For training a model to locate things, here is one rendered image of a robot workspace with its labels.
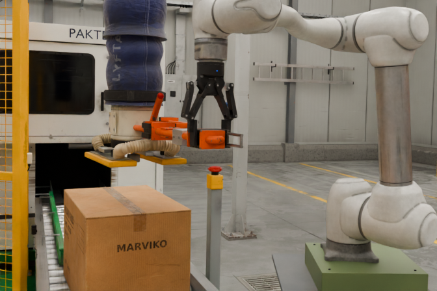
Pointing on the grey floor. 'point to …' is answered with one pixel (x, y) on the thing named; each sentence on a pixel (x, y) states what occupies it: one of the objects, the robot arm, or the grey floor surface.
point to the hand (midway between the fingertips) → (209, 136)
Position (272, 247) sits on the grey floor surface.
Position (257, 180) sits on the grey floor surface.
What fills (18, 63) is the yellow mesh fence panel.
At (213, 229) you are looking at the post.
